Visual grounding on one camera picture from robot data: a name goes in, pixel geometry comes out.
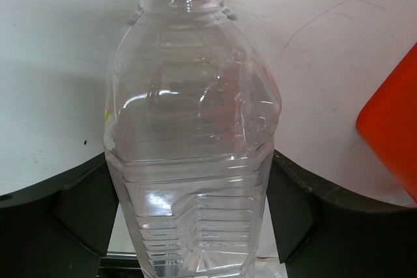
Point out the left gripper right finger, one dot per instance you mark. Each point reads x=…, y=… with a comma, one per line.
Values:
x=324, y=230

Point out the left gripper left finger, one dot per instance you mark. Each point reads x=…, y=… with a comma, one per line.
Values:
x=60, y=227

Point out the orange plastic bin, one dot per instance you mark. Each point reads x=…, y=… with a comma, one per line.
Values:
x=387, y=123

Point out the clear apple juice bottle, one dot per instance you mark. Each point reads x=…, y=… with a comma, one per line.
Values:
x=190, y=117

